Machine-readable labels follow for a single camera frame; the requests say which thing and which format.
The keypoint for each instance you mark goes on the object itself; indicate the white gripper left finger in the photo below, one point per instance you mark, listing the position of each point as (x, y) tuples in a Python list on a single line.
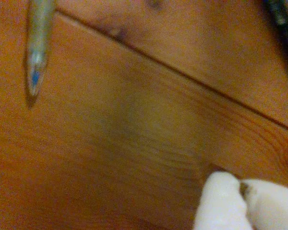
[(220, 203)]

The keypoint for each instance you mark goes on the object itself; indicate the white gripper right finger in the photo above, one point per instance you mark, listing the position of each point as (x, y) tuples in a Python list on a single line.
[(273, 208)]

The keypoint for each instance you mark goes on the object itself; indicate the black pen red end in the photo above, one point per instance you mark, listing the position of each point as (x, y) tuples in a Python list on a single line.
[(284, 26)]

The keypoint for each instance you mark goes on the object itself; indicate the teal transparent pen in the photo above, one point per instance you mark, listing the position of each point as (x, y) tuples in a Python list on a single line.
[(38, 43)]

